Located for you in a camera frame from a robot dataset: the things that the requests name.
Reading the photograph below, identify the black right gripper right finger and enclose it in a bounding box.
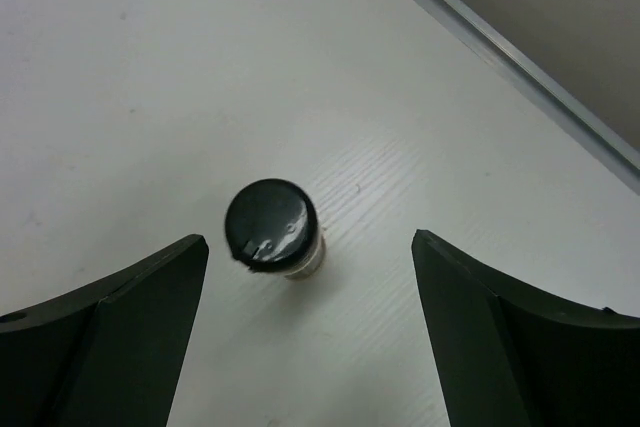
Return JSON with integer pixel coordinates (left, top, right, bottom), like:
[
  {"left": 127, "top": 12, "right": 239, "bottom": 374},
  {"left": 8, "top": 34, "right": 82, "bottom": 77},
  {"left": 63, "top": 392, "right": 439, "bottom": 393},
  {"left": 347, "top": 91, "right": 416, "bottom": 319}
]
[{"left": 411, "top": 230, "right": 639, "bottom": 426}]

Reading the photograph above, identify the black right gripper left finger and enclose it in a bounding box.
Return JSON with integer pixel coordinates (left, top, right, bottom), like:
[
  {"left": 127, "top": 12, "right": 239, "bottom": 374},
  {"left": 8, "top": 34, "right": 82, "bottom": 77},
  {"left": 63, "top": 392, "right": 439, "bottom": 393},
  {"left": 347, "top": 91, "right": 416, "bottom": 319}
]
[{"left": 1, "top": 234, "right": 209, "bottom": 426}]

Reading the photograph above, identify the small black cap pepper jar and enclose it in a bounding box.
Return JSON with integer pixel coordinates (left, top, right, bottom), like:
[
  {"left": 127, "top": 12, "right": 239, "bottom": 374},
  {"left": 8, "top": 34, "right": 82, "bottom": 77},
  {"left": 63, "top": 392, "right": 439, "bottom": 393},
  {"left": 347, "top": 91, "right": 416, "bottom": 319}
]
[{"left": 224, "top": 178, "right": 326, "bottom": 280}]

